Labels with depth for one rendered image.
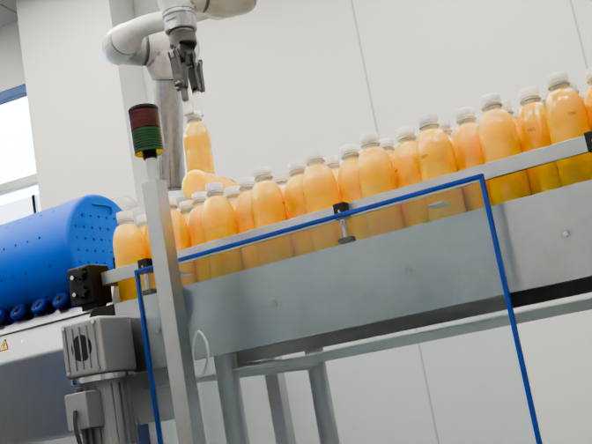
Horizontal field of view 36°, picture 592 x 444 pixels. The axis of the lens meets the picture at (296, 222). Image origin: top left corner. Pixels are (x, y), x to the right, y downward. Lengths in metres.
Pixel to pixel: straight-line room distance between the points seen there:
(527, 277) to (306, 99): 3.77
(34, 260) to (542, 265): 1.31
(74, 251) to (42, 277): 0.12
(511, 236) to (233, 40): 4.10
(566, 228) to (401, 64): 3.61
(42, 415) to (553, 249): 1.39
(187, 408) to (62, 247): 0.70
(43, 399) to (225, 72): 3.46
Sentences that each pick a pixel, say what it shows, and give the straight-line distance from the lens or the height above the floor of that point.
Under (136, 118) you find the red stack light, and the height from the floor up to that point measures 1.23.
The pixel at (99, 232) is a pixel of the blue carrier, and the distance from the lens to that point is 2.44.
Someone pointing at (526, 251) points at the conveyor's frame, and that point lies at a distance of 1.68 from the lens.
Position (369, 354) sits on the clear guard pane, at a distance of 1.74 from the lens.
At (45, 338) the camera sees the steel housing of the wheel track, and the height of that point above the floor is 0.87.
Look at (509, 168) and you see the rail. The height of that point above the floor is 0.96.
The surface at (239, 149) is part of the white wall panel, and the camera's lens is 5.44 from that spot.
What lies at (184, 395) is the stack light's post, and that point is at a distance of 1.82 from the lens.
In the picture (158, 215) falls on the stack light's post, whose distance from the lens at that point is 1.87.
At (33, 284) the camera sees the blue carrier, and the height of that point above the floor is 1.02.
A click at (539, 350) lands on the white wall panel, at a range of 4.85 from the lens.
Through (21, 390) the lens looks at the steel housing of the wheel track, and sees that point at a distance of 2.49.
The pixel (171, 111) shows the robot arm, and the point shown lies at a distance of 3.13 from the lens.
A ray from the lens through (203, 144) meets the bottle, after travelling 2.43.
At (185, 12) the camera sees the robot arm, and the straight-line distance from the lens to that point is 2.55.
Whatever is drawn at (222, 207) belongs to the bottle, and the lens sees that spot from 2.04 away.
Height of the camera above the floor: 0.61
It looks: 11 degrees up
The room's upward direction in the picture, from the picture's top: 10 degrees counter-clockwise
